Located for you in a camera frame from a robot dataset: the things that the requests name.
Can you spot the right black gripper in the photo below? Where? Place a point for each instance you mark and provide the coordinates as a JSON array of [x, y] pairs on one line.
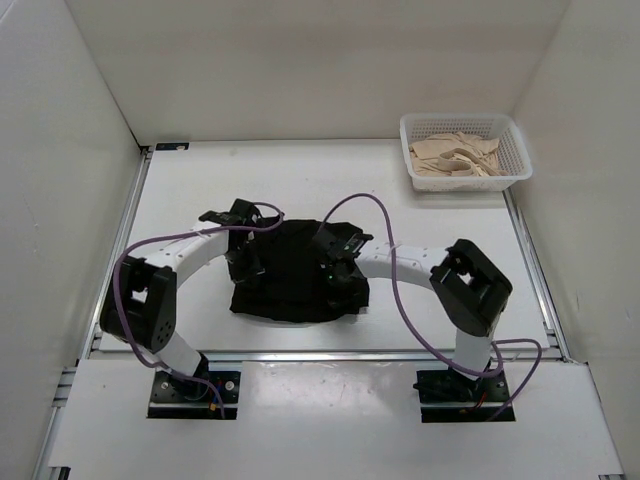
[[345, 293]]

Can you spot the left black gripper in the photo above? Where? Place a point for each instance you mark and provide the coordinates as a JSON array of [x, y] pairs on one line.
[[249, 272]]

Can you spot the black trousers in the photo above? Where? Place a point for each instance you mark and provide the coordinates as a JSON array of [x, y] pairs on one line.
[[294, 287]]

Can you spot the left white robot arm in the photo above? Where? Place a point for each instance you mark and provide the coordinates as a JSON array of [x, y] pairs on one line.
[[140, 308]]

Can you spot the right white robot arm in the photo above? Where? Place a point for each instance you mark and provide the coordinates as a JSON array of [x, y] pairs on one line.
[[472, 291]]

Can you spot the beige trousers in basket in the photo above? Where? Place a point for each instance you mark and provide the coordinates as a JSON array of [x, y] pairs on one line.
[[456, 155]]

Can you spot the dark label sticker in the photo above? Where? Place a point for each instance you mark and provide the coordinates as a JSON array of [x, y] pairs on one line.
[[172, 146]]

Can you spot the white plastic basket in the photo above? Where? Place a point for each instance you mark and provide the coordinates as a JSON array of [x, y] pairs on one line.
[[512, 154]]

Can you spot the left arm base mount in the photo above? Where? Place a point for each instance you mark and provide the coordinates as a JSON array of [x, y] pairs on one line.
[[173, 399]]

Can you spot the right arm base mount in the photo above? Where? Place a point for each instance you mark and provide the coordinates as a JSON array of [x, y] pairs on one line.
[[446, 396]]

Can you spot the aluminium left rail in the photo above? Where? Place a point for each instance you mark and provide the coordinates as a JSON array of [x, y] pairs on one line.
[[120, 240]]

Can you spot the aluminium front rail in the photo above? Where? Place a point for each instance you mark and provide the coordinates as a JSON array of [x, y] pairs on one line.
[[367, 356]]

